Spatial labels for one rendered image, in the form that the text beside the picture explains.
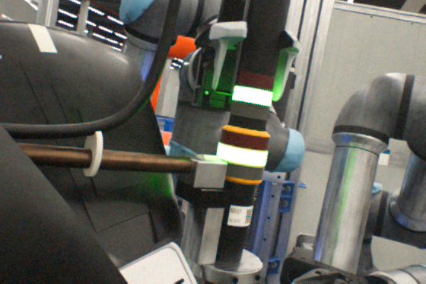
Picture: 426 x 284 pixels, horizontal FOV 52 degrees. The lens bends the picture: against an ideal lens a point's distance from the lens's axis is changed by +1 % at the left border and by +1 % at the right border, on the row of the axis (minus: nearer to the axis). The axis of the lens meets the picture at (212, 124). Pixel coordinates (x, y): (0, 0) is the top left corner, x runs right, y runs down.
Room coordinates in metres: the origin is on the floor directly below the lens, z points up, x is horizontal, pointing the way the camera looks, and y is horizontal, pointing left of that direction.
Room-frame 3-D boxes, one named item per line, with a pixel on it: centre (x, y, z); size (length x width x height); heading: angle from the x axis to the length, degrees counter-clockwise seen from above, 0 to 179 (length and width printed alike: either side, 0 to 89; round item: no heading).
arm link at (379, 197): (1.12, -0.40, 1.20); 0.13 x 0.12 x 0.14; 68
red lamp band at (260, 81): (0.38, -0.03, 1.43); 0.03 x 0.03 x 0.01
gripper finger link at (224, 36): (0.40, 0.00, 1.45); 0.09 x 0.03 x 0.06; 2
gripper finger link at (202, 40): (0.44, 0.01, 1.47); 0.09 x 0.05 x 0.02; 2
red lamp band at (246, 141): (0.38, -0.03, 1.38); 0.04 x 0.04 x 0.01
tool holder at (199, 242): (0.38, -0.02, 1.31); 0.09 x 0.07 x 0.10; 125
